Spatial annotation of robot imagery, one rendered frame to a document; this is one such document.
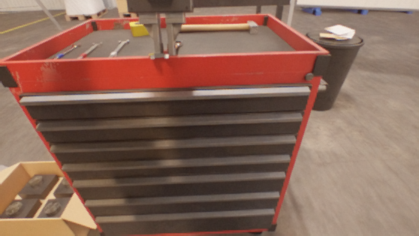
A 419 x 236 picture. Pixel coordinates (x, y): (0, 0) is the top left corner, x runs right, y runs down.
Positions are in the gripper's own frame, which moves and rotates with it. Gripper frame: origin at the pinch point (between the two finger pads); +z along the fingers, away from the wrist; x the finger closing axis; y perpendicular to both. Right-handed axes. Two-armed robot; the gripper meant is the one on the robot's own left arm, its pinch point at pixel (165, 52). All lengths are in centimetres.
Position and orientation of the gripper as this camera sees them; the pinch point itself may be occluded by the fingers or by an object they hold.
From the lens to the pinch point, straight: 49.0
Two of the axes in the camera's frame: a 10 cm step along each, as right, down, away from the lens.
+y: 0.2, -3.6, 9.3
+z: 0.2, 9.3, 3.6
